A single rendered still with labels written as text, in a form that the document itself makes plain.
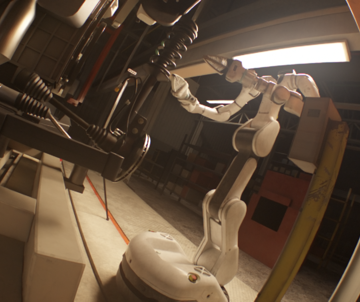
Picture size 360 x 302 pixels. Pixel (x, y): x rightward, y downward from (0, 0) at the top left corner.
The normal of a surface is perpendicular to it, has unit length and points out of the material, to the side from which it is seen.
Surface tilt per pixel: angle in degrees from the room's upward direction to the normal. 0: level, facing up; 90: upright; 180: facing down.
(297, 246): 90
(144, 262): 53
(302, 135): 90
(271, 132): 88
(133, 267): 91
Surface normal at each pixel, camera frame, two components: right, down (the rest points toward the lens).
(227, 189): -0.69, -0.54
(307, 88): -0.74, 0.09
